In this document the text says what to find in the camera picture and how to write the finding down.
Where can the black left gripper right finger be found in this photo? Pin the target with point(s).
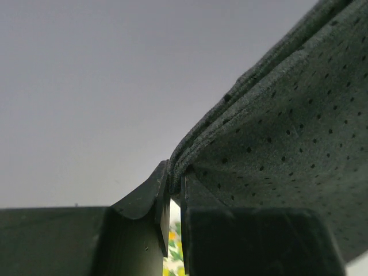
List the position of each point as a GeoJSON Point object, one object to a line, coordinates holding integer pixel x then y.
{"type": "Point", "coordinates": [222, 240]}

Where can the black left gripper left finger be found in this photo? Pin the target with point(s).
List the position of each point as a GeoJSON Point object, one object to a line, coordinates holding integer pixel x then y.
{"type": "Point", "coordinates": [128, 238]}

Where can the lemon print skirt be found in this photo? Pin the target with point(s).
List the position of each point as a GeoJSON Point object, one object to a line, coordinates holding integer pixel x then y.
{"type": "Point", "coordinates": [173, 265]}

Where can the black skirt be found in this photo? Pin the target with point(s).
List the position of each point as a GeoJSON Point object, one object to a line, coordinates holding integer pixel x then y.
{"type": "Point", "coordinates": [292, 131]}

